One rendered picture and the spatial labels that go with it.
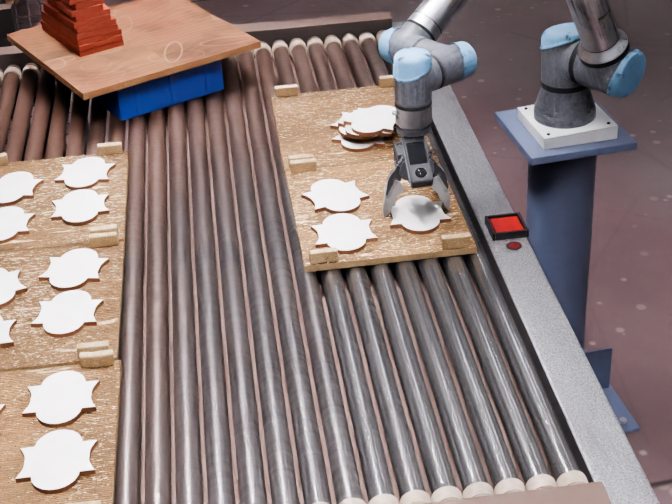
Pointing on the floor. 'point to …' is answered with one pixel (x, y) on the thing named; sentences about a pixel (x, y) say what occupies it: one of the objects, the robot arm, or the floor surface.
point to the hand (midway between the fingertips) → (417, 214)
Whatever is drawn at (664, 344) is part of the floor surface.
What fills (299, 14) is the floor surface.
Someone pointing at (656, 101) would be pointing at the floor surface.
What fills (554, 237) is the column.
